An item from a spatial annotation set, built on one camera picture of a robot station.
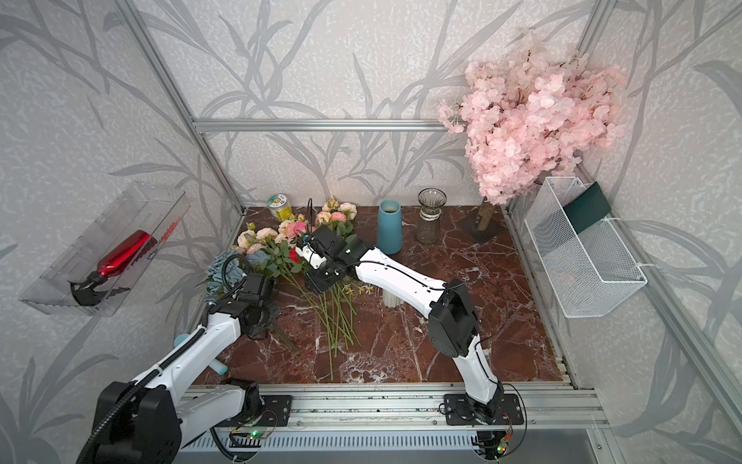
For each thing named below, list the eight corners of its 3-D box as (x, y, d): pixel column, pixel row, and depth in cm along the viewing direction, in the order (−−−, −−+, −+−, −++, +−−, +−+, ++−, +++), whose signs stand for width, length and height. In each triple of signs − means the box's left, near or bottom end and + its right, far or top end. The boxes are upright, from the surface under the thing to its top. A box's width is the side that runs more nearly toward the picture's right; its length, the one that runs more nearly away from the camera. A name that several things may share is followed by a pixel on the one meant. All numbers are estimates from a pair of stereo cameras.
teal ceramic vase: (379, 254, 108) (377, 217, 92) (379, 237, 113) (378, 199, 97) (400, 254, 108) (402, 217, 92) (399, 237, 113) (401, 199, 97)
